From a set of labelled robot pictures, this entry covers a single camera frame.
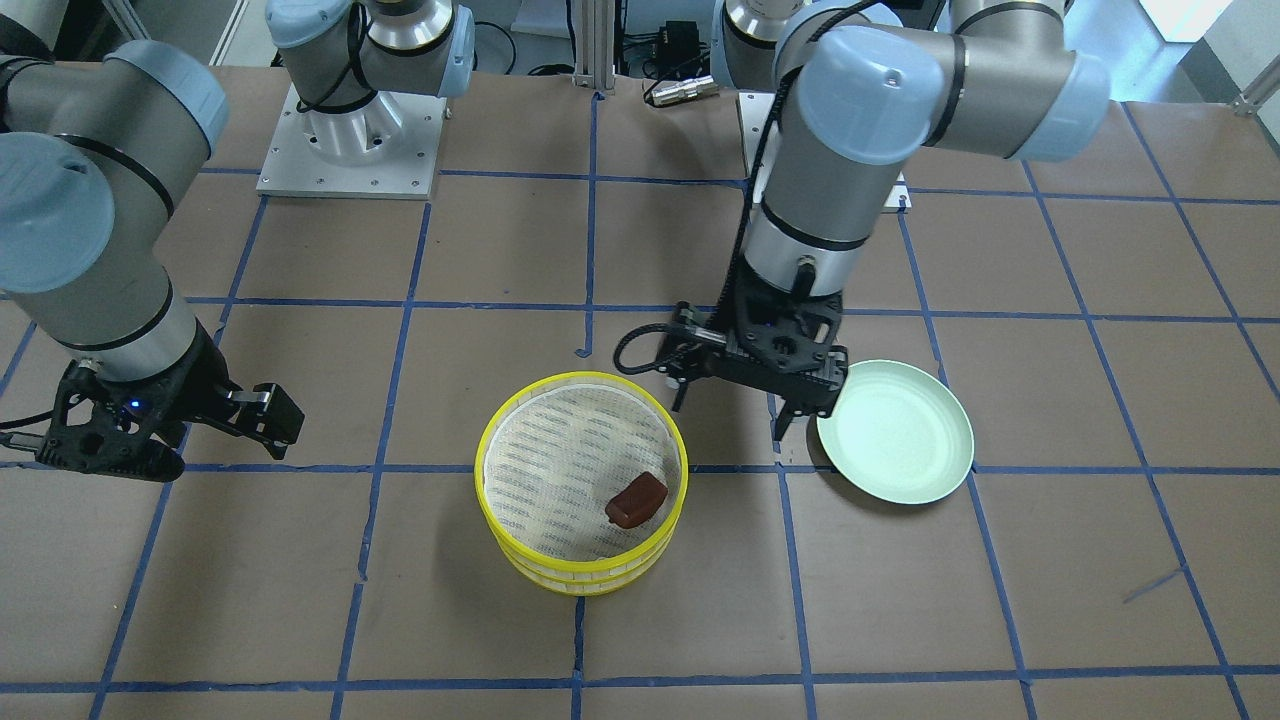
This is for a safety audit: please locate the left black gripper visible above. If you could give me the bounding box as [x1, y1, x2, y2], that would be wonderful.
[612, 263, 849, 441]

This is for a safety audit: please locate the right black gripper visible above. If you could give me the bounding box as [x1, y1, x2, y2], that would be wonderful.
[1, 325, 305, 483]

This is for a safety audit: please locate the brown steamed bun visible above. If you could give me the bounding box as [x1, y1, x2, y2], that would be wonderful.
[605, 471, 669, 529]

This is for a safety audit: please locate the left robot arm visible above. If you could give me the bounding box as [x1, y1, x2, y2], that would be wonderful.
[613, 1, 1112, 439]

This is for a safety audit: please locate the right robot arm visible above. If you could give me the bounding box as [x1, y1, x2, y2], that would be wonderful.
[1, 1, 475, 482]

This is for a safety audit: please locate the light green plate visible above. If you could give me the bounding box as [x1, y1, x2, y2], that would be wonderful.
[817, 359, 975, 505]

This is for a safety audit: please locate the silver cylindrical connector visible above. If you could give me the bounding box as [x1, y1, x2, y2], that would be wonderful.
[643, 76, 721, 108]

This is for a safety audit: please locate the black power adapter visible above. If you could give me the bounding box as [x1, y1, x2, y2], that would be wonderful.
[653, 20, 701, 78]

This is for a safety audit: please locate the aluminium frame post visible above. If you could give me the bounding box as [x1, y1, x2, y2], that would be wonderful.
[570, 1, 620, 96]

